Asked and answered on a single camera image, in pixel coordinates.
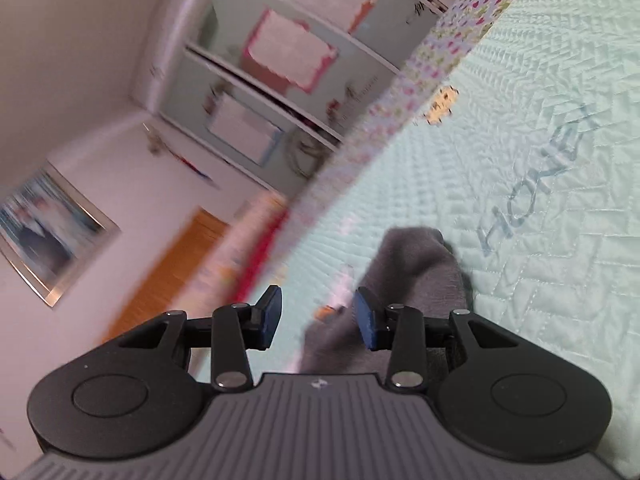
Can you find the purple floral bed sheet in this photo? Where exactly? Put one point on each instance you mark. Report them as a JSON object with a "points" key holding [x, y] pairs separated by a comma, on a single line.
{"points": [[425, 70]]}

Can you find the pink bordered paper chart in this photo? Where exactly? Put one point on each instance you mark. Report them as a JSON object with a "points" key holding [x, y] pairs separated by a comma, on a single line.
{"points": [[290, 50]]}

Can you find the silver rings door decal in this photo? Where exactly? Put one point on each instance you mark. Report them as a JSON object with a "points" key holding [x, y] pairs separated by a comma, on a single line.
{"points": [[310, 152]]}

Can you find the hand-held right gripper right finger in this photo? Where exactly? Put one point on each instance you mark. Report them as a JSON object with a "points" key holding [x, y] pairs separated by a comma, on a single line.
{"points": [[365, 320]]}

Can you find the blue bordered paper chart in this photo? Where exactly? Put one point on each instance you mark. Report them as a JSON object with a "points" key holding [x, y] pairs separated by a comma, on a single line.
{"points": [[245, 127]]}

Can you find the framed wedding photo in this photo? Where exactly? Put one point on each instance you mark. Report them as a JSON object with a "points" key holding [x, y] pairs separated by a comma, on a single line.
{"points": [[45, 230]]}

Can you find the long floral pillow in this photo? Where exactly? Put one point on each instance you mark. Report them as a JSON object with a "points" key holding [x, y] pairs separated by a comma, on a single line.
{"points": [[235, 255]]}

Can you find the wooden headboard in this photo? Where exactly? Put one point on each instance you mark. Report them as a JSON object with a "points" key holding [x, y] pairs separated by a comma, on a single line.
{"points": [[170, 280]]}

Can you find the sliding door wardrobe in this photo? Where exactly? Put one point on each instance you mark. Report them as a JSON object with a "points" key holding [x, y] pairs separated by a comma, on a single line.
{"points": [[225, 60]]}

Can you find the grey sweater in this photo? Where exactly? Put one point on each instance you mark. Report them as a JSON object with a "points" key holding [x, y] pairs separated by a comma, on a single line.
{"points": [[415, 270]]}

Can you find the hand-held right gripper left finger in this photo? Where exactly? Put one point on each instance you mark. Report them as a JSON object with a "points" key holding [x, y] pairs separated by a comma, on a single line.
{"points": [[270, 317]]}

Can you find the red blanket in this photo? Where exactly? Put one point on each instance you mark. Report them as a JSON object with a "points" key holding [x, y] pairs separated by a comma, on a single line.
{"points": [[265, 255]]}

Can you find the red hanging wall ornament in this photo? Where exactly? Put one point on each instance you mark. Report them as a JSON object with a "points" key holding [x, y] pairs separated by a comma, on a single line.
{"points": [[185, 160]]}

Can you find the mint quilted bee bedspread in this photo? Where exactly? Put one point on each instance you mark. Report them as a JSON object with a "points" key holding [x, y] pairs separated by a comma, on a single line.
{"points": [[500, 135]]}

